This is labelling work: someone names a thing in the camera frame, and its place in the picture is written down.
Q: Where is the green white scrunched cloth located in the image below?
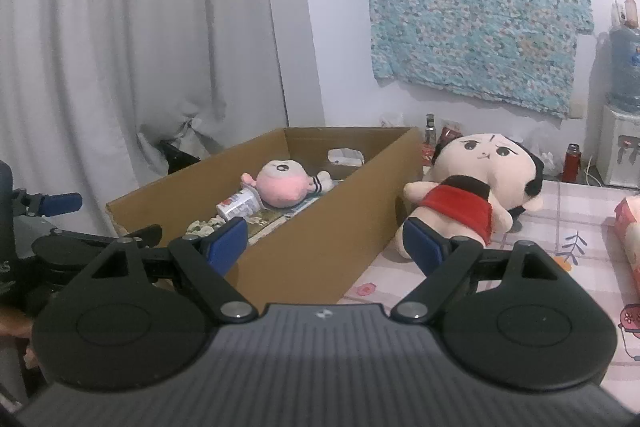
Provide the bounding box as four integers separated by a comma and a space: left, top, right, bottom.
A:
186, 216, 227, 237

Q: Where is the gold tissue pack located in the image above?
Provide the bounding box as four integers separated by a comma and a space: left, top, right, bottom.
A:
245, 209, 286, 244

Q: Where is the strawberry yogurt cup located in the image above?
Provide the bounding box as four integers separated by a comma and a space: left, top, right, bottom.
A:
216, 186, 262, 221

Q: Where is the teal floral wall cloth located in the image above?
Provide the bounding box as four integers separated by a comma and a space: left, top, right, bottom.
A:
369, 0, 594, 119

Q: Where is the brown cardboard box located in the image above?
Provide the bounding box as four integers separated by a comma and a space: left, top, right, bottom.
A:
106, 127, 422, 308

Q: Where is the pink plush toy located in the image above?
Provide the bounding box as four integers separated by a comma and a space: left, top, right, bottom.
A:
241, 159, 334, 209

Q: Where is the white water dispenser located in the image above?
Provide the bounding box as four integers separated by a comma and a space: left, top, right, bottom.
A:
597, 105, 640, 188

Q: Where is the large doll plush red shirt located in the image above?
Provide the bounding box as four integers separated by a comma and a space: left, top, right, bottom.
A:
394, 132, 544, 259

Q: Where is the pink wet wipes pack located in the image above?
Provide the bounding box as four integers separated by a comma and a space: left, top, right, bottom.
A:
614, 195, 640, 291

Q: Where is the blue water jug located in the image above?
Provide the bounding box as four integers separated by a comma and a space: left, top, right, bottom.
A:
608, 26, 640, 115

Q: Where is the grey curtain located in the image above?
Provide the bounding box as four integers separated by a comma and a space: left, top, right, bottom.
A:
0, 0, 327, 238

